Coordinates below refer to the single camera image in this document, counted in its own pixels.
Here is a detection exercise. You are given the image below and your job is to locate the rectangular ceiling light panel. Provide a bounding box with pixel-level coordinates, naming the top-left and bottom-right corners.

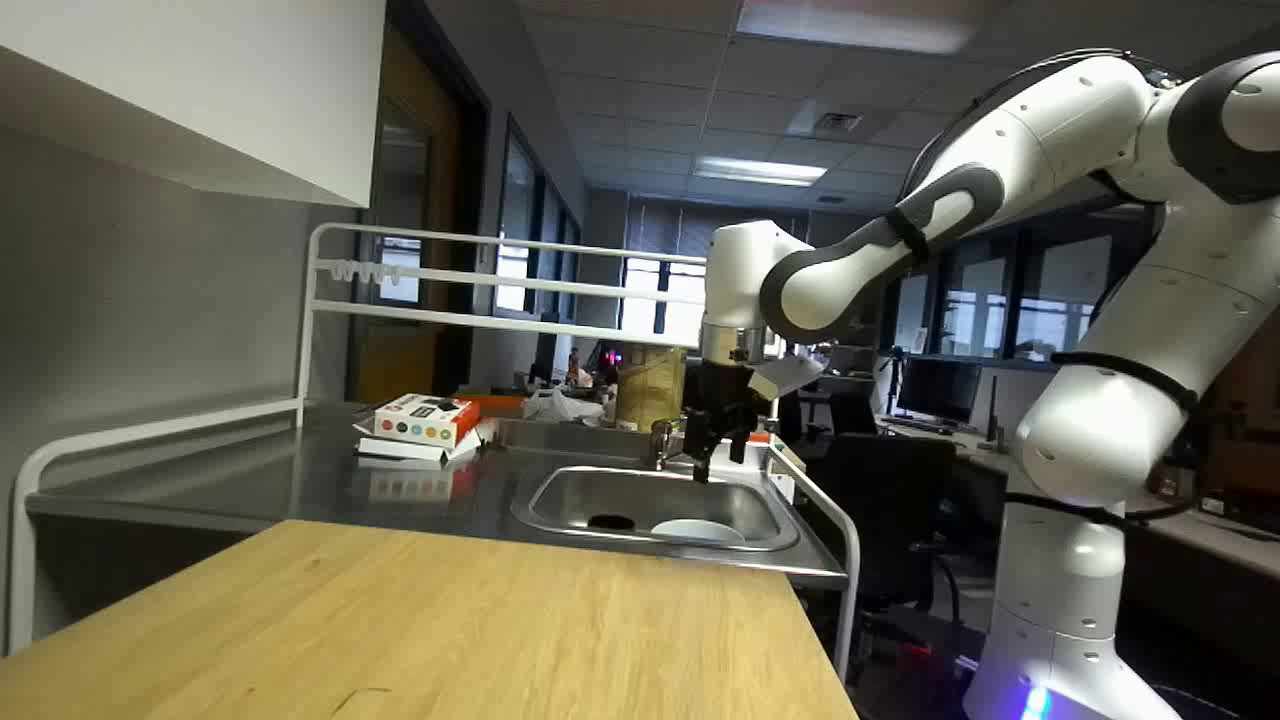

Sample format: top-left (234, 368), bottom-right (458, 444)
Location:
top-left (733, 0), bottom-right (989, 59)
top-left (691, 154), bottom-right (830, 194)

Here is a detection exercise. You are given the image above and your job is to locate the red and white box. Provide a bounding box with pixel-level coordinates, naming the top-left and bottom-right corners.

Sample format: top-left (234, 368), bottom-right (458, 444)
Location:
top-left (349, 416), bottom-right (502, 467)

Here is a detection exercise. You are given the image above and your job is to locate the white wall cabinet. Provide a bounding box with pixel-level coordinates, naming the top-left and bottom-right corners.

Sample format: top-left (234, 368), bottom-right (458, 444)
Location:
top-left (0, 0), bottom-right (390, 211)

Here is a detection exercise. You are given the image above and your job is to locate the black office chair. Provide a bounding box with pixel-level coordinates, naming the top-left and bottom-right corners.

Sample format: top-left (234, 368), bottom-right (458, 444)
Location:
top-left (803, 429), bottom-right (965, 621)

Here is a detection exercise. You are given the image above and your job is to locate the stainless steel sink basin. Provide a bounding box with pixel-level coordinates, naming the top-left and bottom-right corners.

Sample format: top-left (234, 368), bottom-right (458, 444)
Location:
top-left (507, 461), bottom-right (803, 559)

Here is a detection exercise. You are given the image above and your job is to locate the ceiling air vent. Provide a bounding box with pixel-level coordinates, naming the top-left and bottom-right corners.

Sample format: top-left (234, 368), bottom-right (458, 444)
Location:
top-left (785, 96), bottom-right (886, 143)

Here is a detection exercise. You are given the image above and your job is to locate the colourful red white box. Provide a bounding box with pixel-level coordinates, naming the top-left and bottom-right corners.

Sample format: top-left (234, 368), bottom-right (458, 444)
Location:
top-left (368, 394), bottom-right (487, 449)

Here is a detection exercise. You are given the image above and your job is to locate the brown wooden door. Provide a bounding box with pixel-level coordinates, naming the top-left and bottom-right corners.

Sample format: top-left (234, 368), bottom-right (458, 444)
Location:
top-left (349, 0), bottom-right (492, 410)

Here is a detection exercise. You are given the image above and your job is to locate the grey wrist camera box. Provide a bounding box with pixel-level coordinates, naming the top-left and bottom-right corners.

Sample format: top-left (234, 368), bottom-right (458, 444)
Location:
top-left (749, 346), bottom-right (830, 406)

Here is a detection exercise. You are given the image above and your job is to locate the orange flat object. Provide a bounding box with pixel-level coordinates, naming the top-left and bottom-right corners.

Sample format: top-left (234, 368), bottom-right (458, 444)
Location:
top-left (450, 384), bottom-right (531, 416)

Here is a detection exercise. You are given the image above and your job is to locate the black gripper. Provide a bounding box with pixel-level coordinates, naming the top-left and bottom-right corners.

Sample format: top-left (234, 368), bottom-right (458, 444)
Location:
top-left (678, 358), bottom-right (775, 483)

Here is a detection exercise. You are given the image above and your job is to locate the stainless steel sink countertop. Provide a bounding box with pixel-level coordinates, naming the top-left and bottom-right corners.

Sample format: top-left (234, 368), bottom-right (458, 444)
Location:
top-left (22, 395), bottom-right (853, 589)

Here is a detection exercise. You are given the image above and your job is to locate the white red small box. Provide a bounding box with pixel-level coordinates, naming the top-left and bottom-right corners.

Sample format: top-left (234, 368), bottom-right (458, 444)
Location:
top-left (705, 429), bottom-right (809, 510)

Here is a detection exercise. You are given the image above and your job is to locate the computer monitor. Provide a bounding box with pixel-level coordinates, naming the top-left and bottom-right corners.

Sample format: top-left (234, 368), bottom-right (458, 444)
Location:
top-left (886, 354), bottom-right (990, 434)

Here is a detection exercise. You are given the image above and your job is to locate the white crumpled bag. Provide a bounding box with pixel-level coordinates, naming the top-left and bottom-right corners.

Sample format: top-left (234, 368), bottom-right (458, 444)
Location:
top-left (518, 377), bottom-right (609, 429)

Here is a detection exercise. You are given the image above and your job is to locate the tan paper bag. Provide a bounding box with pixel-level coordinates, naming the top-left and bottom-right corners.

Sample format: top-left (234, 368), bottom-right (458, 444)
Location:
top-left (612, 346), bottom-right (691, 437)

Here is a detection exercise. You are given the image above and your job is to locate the white round bowl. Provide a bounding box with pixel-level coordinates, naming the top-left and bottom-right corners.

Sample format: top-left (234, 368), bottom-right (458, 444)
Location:
top-left (649, 513), bottom-right (739, 548)

